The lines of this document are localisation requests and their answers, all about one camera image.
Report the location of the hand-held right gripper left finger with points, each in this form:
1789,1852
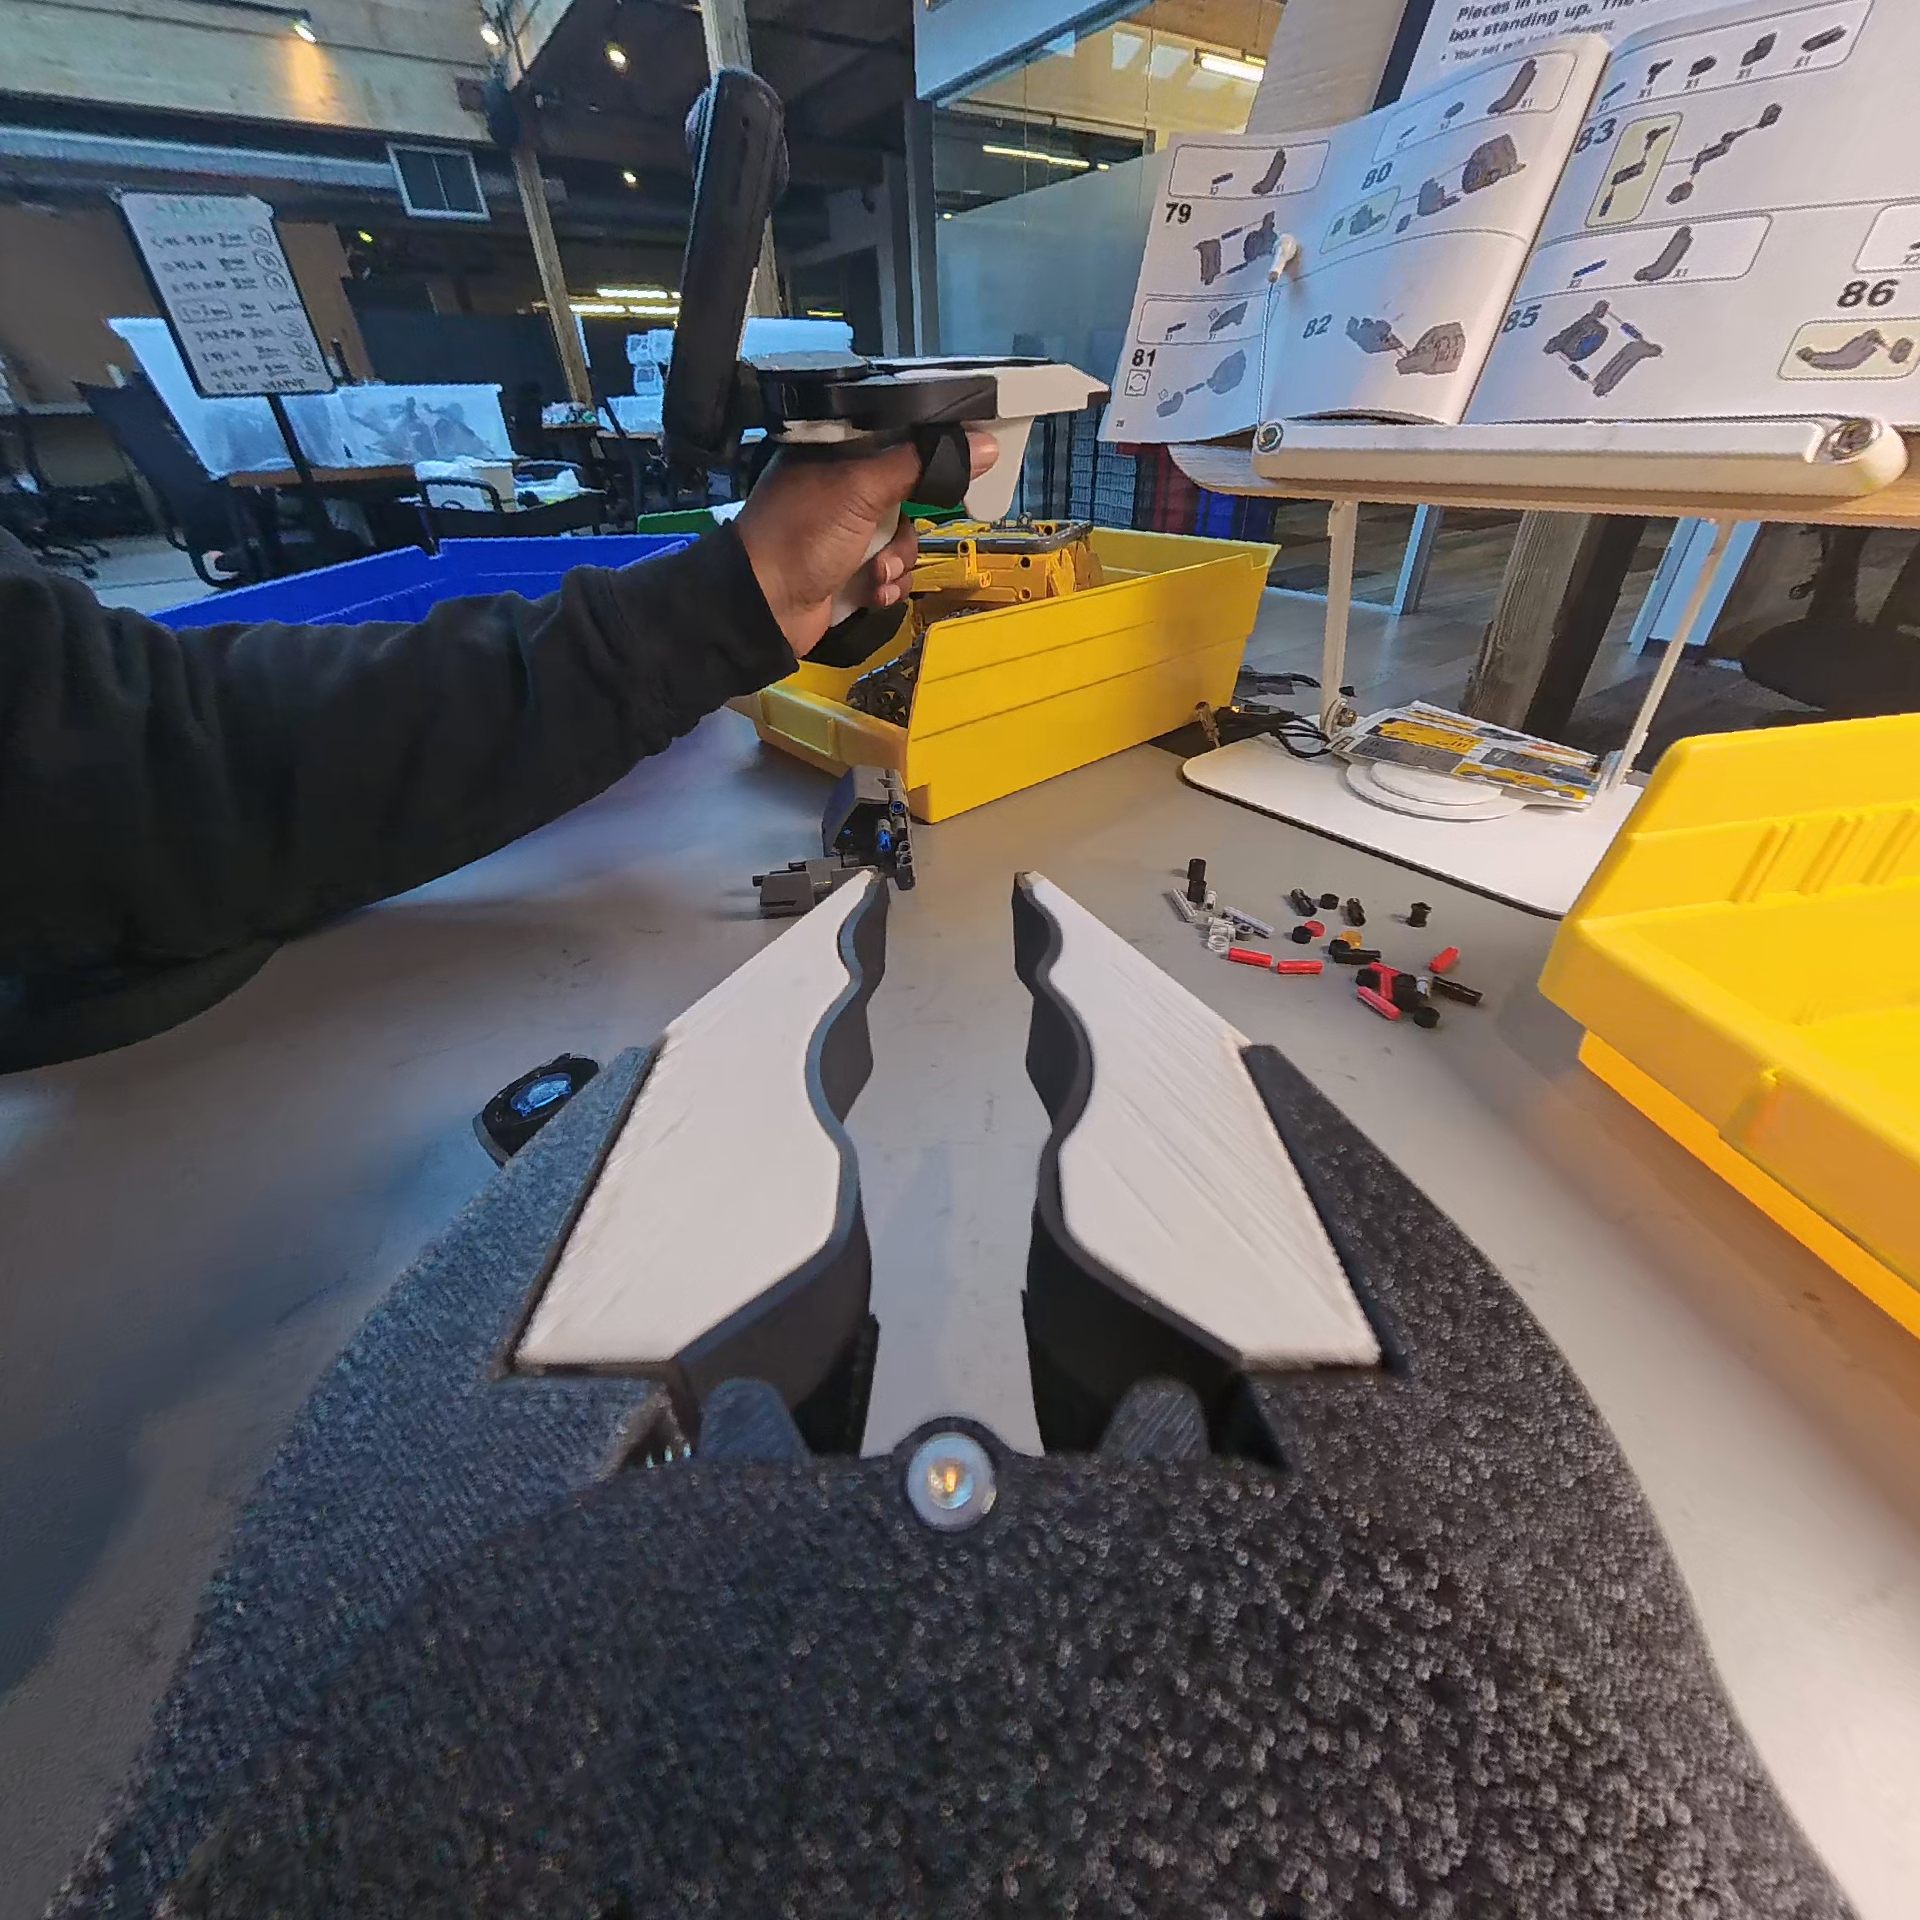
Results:
706,1185

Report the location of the green plastic bin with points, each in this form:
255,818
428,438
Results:
690,522

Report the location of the blue plastic bin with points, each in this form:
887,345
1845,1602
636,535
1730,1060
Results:
496,567

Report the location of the black office chair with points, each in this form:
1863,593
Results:
164,465

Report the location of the yellow plastic bin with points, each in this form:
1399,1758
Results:
1771,961
1082,691

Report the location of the yellow brick robot model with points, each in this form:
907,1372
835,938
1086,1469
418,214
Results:
1004,563

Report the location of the handwritten whiteboard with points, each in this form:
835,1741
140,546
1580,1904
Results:
225,294

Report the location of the person's left hand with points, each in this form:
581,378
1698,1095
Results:
818,524

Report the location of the printed task sheet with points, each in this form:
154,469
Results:
1576,24

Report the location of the black utility cart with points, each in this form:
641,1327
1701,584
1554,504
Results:
509,504

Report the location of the person's left forearm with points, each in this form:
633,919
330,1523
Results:
374,751

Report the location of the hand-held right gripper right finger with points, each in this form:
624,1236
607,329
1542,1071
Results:
1200,1185

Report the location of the grey brick wheel assembly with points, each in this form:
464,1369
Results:
533,1101

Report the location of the instruction booklet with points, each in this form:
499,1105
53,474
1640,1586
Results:
1351,299

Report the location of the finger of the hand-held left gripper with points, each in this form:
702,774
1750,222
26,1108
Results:
1051,393

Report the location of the pile of small brick parts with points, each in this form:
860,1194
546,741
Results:
1351,961

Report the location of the white round disc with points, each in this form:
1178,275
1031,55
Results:
1427,799

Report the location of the yellow printed leaflet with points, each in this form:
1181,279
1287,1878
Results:
1469,743

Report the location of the grey desk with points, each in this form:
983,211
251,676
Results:
374,1021

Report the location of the white booklet stand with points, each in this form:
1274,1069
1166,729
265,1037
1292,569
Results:
1500,870

